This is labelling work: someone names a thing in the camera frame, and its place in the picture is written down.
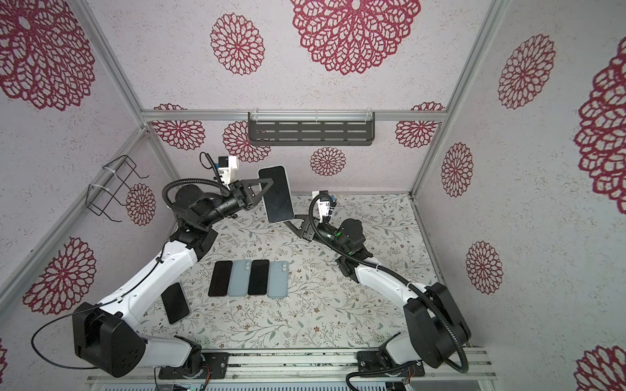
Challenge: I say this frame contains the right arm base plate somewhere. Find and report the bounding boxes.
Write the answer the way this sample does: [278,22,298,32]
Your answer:
[356,350,425,378]

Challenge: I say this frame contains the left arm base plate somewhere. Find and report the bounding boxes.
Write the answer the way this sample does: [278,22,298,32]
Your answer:
[157,352,230,380]

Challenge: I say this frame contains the light blue phone case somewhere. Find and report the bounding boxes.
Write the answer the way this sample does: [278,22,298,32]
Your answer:
[267,261,289,299]

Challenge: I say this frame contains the dark grey wall shelf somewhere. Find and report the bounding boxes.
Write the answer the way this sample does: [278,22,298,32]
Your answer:
[247,112,376,147]

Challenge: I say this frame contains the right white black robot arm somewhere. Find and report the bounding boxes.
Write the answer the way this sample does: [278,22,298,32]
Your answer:
[285,215,471,373]

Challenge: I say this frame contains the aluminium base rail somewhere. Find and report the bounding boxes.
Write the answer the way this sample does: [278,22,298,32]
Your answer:
[81,348,499,390]

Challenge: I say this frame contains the black phone near left base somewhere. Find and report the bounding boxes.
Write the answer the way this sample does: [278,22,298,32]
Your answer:
[161,283,191,324]

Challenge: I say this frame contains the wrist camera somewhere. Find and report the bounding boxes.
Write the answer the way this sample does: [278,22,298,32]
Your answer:
[311,191,337,223]
[217,156,239,185]

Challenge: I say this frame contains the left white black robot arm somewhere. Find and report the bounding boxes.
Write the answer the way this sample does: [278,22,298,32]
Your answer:
[72,179,275,378]

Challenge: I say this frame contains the bare black phone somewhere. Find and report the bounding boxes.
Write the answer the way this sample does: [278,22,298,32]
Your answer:
[208,261,233,297]
[247,260,270,296]

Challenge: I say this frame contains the black wire wall rack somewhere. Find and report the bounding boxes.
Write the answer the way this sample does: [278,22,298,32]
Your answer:
[84,154,148,223]

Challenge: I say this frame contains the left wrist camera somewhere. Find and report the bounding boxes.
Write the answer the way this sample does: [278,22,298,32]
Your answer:
[217,156,239,185]

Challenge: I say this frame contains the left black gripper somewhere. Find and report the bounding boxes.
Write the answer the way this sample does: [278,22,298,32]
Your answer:
[202,180,276,230]

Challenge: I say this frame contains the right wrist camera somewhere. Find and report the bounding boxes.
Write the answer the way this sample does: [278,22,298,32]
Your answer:
[311,191,337,223]

